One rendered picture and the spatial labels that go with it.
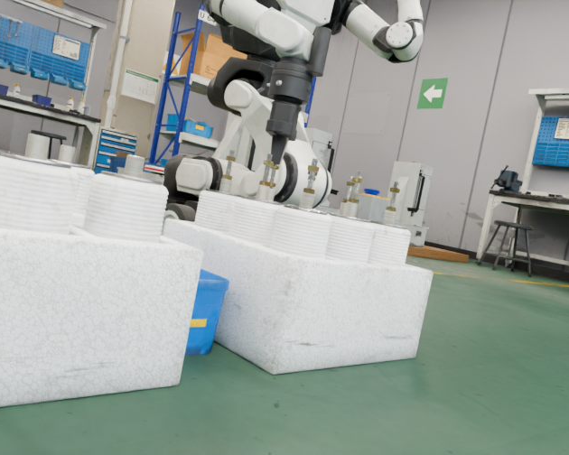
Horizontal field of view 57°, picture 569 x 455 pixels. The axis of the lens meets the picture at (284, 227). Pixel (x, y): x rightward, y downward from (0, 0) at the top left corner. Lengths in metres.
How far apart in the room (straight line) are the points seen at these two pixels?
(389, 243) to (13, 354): 0.67
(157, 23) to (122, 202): 7.09
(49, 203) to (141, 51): 6.96
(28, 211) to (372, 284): 0.57
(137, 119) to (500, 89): 4.62
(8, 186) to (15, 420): 0.23
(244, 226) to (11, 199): 0.44
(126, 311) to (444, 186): 6.37
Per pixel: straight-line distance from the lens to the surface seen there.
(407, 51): 1.71
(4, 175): 0.61
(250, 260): 0.85
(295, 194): 1.37
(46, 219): 0.61
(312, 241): 0.84
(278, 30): 1.15
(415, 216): 4.74
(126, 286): 0.63
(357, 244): 0.93
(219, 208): 1.01
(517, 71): 6.81
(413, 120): 7.38
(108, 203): 0.65
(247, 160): 3.39
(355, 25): 1.77
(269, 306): 0.81
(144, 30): 7.60
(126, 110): 7.40
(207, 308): 0.82
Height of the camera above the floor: 0.26
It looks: 3 degrees down
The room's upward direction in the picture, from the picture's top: 11 degrees clockwise
